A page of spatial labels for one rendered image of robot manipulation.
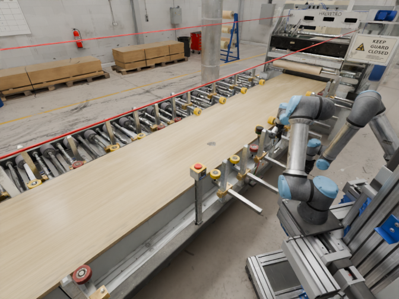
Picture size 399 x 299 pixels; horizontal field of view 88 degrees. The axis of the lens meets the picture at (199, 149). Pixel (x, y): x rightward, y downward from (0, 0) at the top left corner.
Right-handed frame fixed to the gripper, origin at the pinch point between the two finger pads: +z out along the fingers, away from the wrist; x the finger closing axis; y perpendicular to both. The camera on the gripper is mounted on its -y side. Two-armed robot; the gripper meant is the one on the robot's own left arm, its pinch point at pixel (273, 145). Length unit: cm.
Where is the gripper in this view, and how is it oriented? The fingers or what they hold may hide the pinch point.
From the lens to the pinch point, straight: 181.4
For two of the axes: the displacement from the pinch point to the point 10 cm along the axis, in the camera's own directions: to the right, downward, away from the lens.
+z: 0.0, 8.1, 5.9
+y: 7.0, -4.2, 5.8
